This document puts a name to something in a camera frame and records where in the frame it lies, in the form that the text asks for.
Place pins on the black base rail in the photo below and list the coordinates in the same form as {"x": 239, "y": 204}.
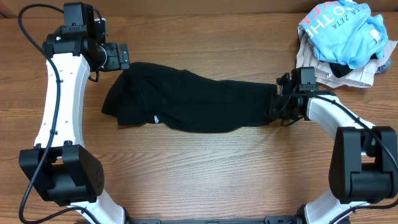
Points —
{"x": 211, "y": 221}

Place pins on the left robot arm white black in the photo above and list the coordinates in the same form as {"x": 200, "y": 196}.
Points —
{"x": 59, "y": 167}

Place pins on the light blue printed t-shirt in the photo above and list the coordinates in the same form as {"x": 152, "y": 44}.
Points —
{"x": 345, "y": 32}

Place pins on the grey garment in pile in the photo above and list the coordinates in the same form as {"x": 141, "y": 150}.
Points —
{"x": 385, "y": 67}

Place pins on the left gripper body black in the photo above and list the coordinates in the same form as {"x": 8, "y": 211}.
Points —
{"x": 123, "y": 56}

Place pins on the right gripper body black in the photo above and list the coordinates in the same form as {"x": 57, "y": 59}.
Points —
{"x": 284, "y": 110}

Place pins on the black t-shirt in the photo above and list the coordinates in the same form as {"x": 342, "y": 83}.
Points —
{"x": 151, "y": 93}

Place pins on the beige shorts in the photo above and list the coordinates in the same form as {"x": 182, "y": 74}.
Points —
{"x": 306, "y": 58}

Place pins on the black garment in pile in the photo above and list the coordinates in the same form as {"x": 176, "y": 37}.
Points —
{"x": 340, "y": 71}

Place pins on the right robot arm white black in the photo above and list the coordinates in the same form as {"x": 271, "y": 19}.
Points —
{"x": 363, "y": 166}

